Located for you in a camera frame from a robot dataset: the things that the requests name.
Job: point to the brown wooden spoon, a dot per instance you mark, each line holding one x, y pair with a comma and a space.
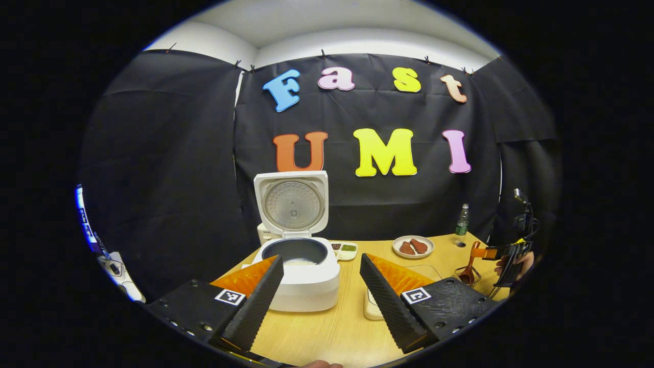
466, 276

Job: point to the white divided spice dish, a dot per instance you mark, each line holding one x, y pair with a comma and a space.
343, 251

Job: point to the clear box of rice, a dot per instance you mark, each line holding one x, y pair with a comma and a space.
372, 309

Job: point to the white toaster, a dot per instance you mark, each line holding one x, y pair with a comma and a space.
264, 234

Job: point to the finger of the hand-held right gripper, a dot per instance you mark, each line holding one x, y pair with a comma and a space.
490, 252

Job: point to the white round plate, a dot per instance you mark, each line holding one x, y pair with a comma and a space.
413, 256

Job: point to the brown meat piece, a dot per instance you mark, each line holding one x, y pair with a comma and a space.
406, 249
419, 246

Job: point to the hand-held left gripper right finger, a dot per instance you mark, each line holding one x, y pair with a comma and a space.
388, 306

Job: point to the clear plastic bottle green label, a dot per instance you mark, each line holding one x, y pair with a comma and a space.
462, 222

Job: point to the white rice cooker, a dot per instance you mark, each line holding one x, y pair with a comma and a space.
306, 291

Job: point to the black backdrop cloth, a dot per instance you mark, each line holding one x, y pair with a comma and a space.
179, 179

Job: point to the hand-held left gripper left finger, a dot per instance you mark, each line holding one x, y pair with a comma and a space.
255, 306

